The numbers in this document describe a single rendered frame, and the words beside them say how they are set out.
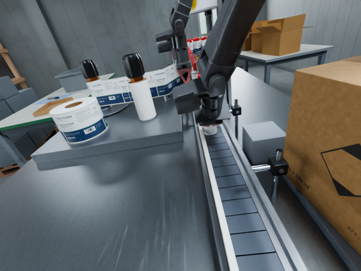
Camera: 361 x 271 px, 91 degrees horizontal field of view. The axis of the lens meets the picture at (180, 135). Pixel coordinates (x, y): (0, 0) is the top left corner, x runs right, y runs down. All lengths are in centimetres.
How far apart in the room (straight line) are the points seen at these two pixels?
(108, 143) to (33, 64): 541
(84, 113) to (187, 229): 63
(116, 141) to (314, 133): 66
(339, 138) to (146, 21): 504
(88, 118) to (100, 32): 459
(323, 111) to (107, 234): 53
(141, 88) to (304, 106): 63
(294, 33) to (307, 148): 222
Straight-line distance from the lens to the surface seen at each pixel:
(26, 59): 617
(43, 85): 617
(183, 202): 52
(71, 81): 272
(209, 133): 65
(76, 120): 87
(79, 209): 64
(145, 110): 87
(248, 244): 39
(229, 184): 48
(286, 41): 255
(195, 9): 100
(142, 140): 76
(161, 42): 81
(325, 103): 39
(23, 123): 200
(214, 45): 37
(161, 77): 106
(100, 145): 82
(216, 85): 39
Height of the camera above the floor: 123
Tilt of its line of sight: 30 degrees down
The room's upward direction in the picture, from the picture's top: 12 degrees counter-clockwise
